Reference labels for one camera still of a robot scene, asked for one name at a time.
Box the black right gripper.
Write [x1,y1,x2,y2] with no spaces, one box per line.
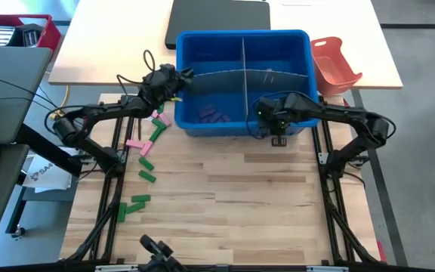
[257,92,311,147]

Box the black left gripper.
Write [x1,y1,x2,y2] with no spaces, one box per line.
[141,63,196,104]

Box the large blue plastic bin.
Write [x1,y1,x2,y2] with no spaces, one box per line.
[174,29,321,138]

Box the long grey slotted divider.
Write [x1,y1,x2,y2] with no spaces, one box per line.
[190,69,310,95]

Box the short grey slotted divider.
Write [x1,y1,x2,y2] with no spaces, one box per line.
[242,36,249,116]

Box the orange plastic basket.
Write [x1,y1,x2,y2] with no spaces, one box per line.
[310,36,364,97]

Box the light wooden table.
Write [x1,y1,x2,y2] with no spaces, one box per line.
[47,0,405,91]

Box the black rectangular pad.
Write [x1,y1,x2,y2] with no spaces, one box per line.
[164,0,273,50]

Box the red plastic crate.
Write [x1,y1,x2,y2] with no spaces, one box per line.
[0,14,63,52]

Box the black support beam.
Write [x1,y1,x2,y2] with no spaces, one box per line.
[13,122,85,177]

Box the black toaster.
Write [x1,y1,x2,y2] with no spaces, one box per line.
[13,23,45,48]

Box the white printed paper sheet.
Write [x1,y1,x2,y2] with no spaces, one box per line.
[21,145,82,194]

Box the silver ribbed metal appliance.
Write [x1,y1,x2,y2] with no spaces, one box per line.
[0,25,17,48]

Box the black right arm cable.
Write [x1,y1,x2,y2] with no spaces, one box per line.
[245,90,316,140]

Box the yellow cable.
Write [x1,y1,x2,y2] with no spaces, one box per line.
[48,84,70,120]

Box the silver aluminium bracket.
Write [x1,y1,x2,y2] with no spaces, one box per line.
[306,266,349,272]
[95,264,139,272]

